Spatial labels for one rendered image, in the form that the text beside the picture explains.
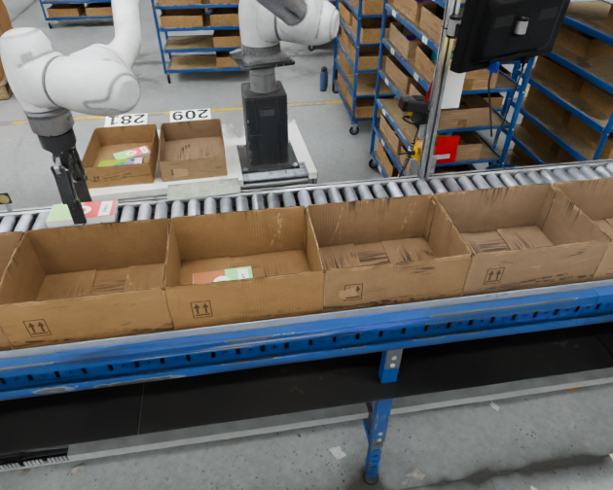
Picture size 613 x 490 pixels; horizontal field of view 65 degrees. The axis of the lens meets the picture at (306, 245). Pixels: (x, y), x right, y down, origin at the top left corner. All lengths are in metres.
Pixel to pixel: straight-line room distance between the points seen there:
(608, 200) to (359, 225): 0.84
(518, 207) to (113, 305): 1.24
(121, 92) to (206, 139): 1.48
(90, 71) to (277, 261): 0.75
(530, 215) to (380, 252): 0.52
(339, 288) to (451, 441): 1.11
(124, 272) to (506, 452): 1.61
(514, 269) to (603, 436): 1.18
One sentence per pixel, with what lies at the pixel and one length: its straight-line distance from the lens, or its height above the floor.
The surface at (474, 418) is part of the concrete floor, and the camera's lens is 2.28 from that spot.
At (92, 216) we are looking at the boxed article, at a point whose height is 1.15.
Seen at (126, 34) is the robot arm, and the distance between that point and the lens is 1.17.
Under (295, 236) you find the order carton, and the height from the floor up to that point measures 0.94.
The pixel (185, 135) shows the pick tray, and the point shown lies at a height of 0.78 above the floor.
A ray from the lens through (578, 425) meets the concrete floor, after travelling 2.43.
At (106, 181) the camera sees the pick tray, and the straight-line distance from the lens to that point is 2.22.
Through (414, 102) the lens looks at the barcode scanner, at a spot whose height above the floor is 1.08.
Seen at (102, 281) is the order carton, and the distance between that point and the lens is 1.53.
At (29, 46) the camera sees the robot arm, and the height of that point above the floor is 1.56.
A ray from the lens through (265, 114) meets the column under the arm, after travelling 2.11.
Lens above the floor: 1.86
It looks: 39 degrees down
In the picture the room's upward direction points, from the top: straight up
